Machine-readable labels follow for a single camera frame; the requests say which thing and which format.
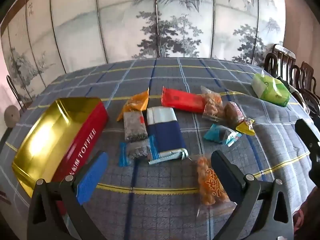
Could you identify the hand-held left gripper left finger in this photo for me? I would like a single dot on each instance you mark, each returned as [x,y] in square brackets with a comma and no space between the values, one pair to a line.
[92,177]

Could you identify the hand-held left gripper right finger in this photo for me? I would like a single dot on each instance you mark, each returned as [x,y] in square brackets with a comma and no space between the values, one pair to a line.
[225,175]

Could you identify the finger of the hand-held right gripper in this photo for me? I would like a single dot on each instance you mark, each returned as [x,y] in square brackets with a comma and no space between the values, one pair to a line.
[308,137]
[316,170]

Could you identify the clear bag of orange snacks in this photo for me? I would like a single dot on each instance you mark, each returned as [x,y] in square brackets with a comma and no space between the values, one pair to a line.
[212,105]
[210,180]

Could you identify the teal snack packet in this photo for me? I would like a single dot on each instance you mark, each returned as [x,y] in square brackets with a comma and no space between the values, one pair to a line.
[217,133]

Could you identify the yellow-edged pastry packet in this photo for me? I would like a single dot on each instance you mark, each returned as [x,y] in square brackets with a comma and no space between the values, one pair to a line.
[246,127]

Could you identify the blue-edged clear grey bar packet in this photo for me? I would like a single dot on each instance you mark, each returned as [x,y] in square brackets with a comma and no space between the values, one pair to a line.
[137,150]

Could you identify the red tin box gold inside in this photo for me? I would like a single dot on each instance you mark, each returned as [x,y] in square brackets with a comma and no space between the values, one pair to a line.
[45,140]

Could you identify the pink patterned pastry packet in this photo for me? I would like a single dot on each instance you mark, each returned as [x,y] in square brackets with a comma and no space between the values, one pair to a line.
[232,112]

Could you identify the dark sesame bar packet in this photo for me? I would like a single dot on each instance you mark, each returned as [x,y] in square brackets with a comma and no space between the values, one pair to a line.
[135,126]

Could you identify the blue and white snack packet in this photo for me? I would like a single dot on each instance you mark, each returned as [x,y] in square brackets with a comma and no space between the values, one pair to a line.
[162,135]

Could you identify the orange snack packet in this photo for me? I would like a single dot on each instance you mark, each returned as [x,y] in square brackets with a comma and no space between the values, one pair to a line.
[136,103]

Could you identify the red snack packet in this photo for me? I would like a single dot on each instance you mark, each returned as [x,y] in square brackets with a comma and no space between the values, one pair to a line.
[182,100]

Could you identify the person's clothing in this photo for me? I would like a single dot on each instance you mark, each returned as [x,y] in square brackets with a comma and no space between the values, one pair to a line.
[308,217]

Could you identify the dark cloth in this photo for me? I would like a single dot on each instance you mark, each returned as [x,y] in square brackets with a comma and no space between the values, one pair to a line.
[285,82]

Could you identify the green tissue pack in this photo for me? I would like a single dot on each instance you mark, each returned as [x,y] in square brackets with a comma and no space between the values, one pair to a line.
[270,90]

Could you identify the plaid grey-blue tablecloth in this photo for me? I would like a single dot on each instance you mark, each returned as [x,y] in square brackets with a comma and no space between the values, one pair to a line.
[162,205]

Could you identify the round stone disc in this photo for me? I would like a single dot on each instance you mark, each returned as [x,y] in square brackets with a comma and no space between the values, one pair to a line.
[11,116]

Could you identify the thin metal chair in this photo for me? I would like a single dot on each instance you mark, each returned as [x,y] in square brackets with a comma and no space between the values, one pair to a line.
[15,90]

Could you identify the ink landscape folding screen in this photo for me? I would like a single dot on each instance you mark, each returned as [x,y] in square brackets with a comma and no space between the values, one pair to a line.
[125,17]

